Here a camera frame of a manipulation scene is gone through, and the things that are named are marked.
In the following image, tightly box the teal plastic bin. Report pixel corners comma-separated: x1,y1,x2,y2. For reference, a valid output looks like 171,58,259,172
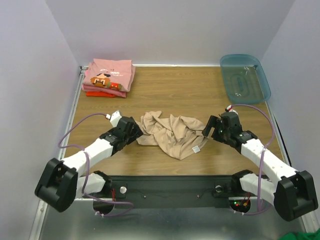
220,54,271,105

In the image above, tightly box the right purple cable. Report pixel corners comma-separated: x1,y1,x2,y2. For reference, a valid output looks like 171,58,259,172
233,103,276,216

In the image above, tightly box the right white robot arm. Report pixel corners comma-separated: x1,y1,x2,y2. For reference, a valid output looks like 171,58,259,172
202,111,319,222

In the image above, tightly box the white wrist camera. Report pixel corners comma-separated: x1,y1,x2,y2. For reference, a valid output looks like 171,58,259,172
105,110,122,127
225,105,238,114

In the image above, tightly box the aluminium table frame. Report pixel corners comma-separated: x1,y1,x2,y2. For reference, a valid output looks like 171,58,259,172
30,66,320,240

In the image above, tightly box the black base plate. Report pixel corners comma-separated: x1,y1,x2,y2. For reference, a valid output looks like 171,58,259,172
96,175,249,209

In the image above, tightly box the green cloth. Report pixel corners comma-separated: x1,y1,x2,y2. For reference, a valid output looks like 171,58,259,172
279,231,320,240

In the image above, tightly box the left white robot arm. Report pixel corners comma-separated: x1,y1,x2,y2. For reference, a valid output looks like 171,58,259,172
34,111,143,213

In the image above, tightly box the pink printed folded t shirt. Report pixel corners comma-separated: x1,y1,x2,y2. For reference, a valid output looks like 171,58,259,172
83,58,134,92

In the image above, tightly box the beige t shirt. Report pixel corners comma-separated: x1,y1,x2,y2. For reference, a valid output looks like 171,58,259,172
136,110,208,161

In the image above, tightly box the red folded t shirt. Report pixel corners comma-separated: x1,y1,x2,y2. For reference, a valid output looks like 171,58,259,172
85,91,116,98

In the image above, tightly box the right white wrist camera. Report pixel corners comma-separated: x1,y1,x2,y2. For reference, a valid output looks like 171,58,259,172
225,105,238,114

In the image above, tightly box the plain pink folded t shirt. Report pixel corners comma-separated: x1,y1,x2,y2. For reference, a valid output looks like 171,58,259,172
82,66,136,98

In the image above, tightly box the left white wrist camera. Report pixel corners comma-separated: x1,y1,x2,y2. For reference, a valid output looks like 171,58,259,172
105,110,122,127

